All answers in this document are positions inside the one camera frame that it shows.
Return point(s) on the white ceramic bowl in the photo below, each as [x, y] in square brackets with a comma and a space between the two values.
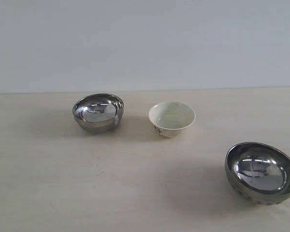
[170, 118]

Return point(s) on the smooth steel bowl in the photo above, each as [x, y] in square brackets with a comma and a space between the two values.
[98, 113]

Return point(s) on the dimpled steel bowl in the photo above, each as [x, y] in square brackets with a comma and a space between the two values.
[259, 172]

